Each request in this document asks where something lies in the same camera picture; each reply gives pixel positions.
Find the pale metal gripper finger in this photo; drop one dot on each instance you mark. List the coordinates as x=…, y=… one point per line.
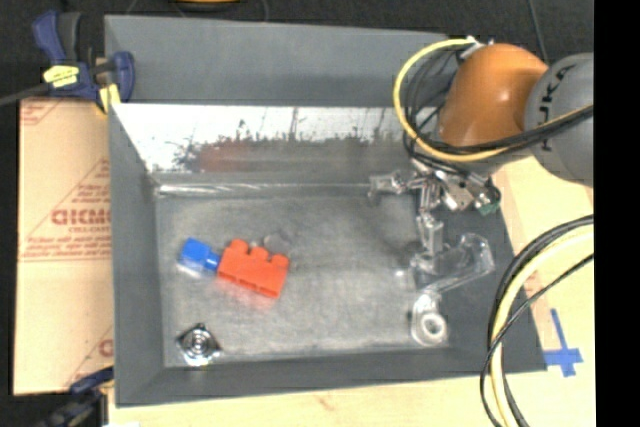
x=387, y=183
x=430, y=235

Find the clear plastic object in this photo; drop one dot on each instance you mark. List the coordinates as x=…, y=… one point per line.
x=469, y=261

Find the grey metal bin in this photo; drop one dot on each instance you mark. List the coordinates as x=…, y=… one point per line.
x=330, y=315

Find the orange-red toy brick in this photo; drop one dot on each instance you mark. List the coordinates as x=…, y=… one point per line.
x=252, y=269

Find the small blue toy block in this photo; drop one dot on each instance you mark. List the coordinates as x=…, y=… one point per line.
x=196, y=254

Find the round silver metal piece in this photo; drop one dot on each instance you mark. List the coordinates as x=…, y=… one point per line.
x=198, y=344

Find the brown cardboard board red print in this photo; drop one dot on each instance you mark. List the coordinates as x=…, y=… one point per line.
x=60, y=195

